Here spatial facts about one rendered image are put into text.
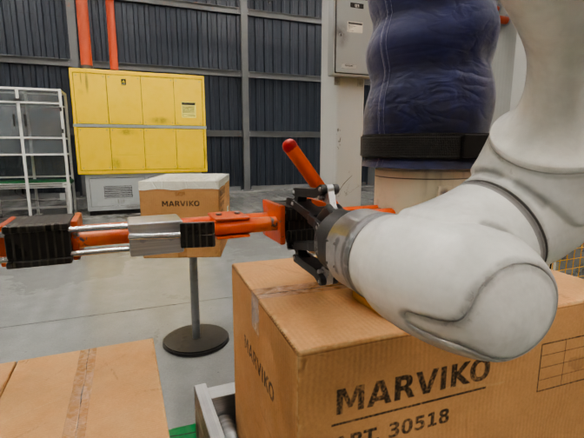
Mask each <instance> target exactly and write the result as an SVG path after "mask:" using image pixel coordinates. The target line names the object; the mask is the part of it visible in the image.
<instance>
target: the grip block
mask: <svg viewBox="0 0 584 438"><path fill-rule="evenodd" d="M307 199H312V200H311V201H312V203H313V204H315V205H316V206H318V207H319V208H321V209H323V208H324V207H325V205H327V204H326V203H325V202H323V201H321V200H317V199H314V198H309V197H307ZM276 202H286V200H279V201H270V200H267V199H264V200H263V201H262V204H263V212H267V213H268V215H269V216H276V218H277V221H278V229H277V230H274V231H264V232H263V234H264V235H266V236H267V237H269V238H270V239H272V240H274V241H275V242H278V243H279V244H281V245H283V244H285V236H286V242H300V241H307V240H310V241H314V236H315V231H314V228H313V227H312V226H311V225H309V224H308V220H307V219H306V218H305V217H303V216H302V215H301V214H300V213H298V212H297V211H296V210H295V209H293V208H292V209H286V210H285V206H283V205H281V204H279V203H276Z"/></svg>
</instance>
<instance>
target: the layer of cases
mask: <svg viewBox="0 0 584 438"><path fill-rule="evenodd" d="M0 438H169V429H168V423H167V418H166V413H165V407H164V402H163V392H162V386H161V381H160V375H159V370H158V365H157V359H156V350H155V344H154V339H153V338H151V339H146V340H141V341H135V342H125V343H120V344H115V345H109V346H104V347H99V348H89V349H84V350H78V351H73V352H68V353H62V354H57V355H47V356H42V357H37V358H31V359H26V360H21V361H18V362H6V363H0Z"/></svg>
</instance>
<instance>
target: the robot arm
mask: <svg viewBox="0 0 584 438"><path fill-rule="evenodd" d="M500 1H501V3H502V5H503V7H504V9H505V11H506V12H507V13H508V16H509V18H510V19H511V21H512V23H513V25H514V27H515V29H516V30H517V32H518V34H519V36H520V39H521V41H522V44H523V47H524V50H525V53H526V59H527V74H526V82H525V87H524V90H523V93H522V96H521V100H520V101H519V103H518V105H517V106H516V108H515V109H513V110H510V111H509V112H507V113H505V114H504V115H502V116H500V117H499V118H498V119H497V120H496V121H495V122H494V124H493V125H492V128H491V130H490V134H489V136H488V139H487V141H486V142H485V144H484V146H483V148H482V150H481V153H480V154H479V156H478V157H477V159H476V161H475V162H474V164H473V166H472V167H471V170H470V172H471V177H469V179H467V180H466V181H465V182H463V183H462V184H460V185H459V186H457V187H455V188H454V189H451V190H450V191H448V192H446V193H445V194H442V195H440V196H437V197H436V198H433V199H431V200H428V201H426V202H422V203H420V204H417V205H415V206H412V207H409V208H405V209H403V210H402V211H400V213H399V214H398V215H397V214H394V213H388V212H381V211H377V210H372V209H355V210H352V211H350V210H346V209H344V208H343V207H342V206H341V205H340V204H338V203H336V200H335V195H336V194H337V193H338V192H339V190H340V188H339V185H338V184H320V185H319V186H317V187H316V188H310V187H308V188H293V191H292V192H293V196H295V197H287V198H286V202H276V203H279V204H281V205H283V206H285V210H286V209H292V208H293V209H295V210H296V211H297V212H298V213H300V214H301V215H302V216H303V217H305V218H306V219H307V220H308V224H309V225H311V226H312V227H313V228H314V231H315V236H314V241H310V240H307V241H300V242H287V249H288V250H290V249H294V250H295V254H293V260H294V262H295V263H296V264H298V265H299V266H300V267H302V268H303V269H305V270H306V271H307V272H309V273H310V274H311V275H312V276H313V277H314V278H315V279H316V281H317V282H318V284H319V285H320V286H324V285H330V284H337V283H338V282H340V283H341V284H343V285H345V286H347V287H348V288H350V289H352V290H354V292H356V294H358V295H360V296H362V297H364V298H365V299H366V301H367V302H368V304H369V305H370V306H371V308H372V309H374V310H375V311H376V312H377V313H378V314H379V315H381V316H382V317H383V318H385V319H386V320H387V321H389V322H391V323H392V324H394V325H395V326H396V327H397V328H399V329H401V330H403V331H404V332H406V333H408V334H410V335H412V336H414V337H416V338H418V339H419V340H421V341H423V342H426V343H428V344H430V345H433V346H435V347H437V348H440V349H443V350H445V351H448V352H450V353H453V354H456V355H460V356H463V357H467V358H470V359H475V360H479V361H485V362H507V361H511V360H513V359H516V358H518V357H520V356H522V355H525V354H526V353H527V352H529V351H530V350H532V349H533V348H534V347H536V346H537V345H538V344H539V343H540V342H541V340H542V339H543V338H544V337H545V335H546V334H547V333H548V331H549V330H550V328H551V326H552V324H553V322H554V318H555V316H556V312H557V308H558V300H559V293H558V287H557V283H556V280H555V278H554V275H553V274H552V272H551V270H550V268H549V267H548V265H549V264H551V263H553V262H557V261H559V260H560V259H561V258H563V257H564V256H566V255H568V254H569V253H571V252H572V251H574V250H575V249H577V248H578V247H580V246H581V245H582V244H583V243H584V0H500ZM307 197H309V198H317V199H318V200H322V201H323V202H325V203H326V204H327V205H325V207H324V208H323V209H321V208H319V207H318V206H316V205H315V204H313V203H312V201H311V200H312V199H307ZM307 251H315V254H316V256H317V258H316V257H315V256H313V255H311V254H310V253H307Z"/></svg>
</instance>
